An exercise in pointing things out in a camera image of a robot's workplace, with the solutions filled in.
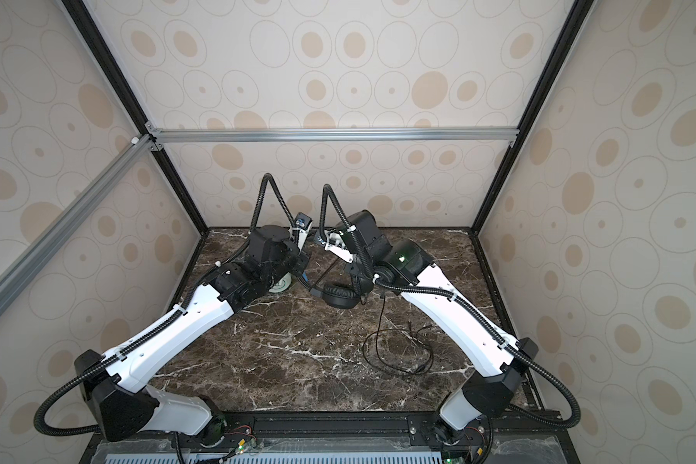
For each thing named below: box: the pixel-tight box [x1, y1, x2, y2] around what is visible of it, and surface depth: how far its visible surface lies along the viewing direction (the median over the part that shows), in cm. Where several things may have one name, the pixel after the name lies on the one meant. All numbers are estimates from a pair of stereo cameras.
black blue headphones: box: [297, 269, 361, 311], surface depth 71 cm
